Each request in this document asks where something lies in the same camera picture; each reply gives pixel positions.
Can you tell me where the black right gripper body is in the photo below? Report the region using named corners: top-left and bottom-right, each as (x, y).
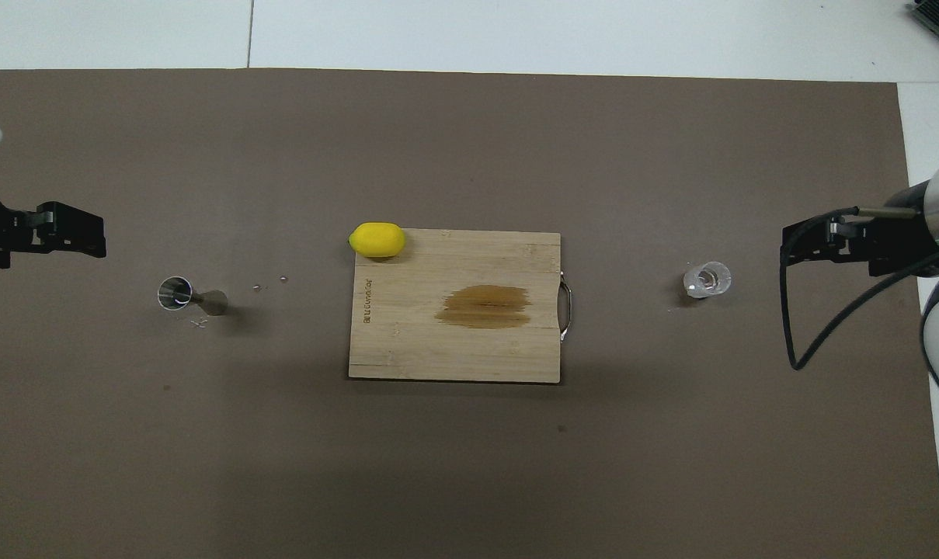
top-left (830, 182), bottom-right (939, 278)

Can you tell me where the clear glass cup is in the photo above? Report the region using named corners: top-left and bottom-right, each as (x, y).
top-left (683, 261), bottom-right (732, 300)

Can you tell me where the steel double jigger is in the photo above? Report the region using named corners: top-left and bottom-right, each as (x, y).
top-left (157, 276), bottom-right (229, 316)

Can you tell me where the yellow lemon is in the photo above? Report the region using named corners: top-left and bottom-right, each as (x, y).
top-left (348, 222), bottom-right (406, 259)

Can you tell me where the wooden cutting board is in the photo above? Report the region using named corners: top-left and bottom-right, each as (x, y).
top-left (348, 227), bottom-right (573, 384)

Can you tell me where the brown table mat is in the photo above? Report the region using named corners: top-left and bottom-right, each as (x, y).
top-left (0, 68), bottom-right (939, 559)

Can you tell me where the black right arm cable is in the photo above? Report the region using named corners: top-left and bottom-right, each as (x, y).
top-left (778, 205), bottom-right (939, 371)

